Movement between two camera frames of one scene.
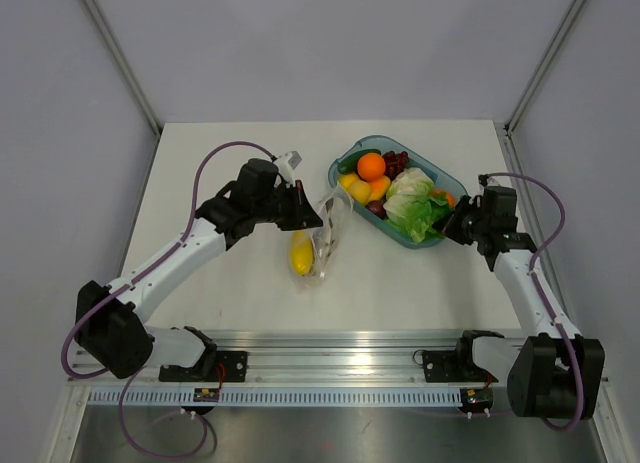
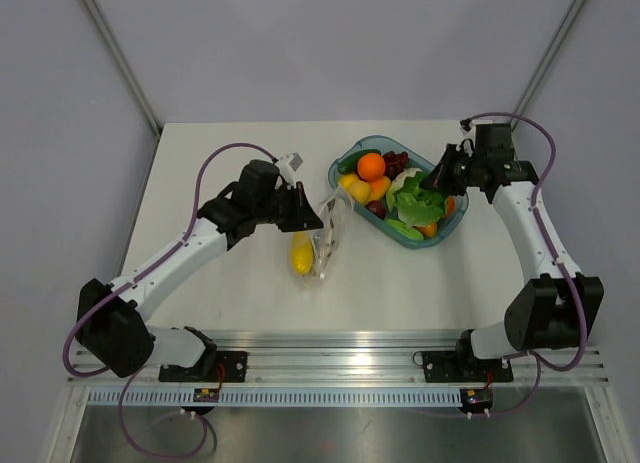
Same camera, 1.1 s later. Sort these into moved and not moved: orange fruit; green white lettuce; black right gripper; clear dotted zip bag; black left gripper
Moved: black right gripper; green white lettuce
Not moved: black left gripper; orange fruit; clear dotted zip bag
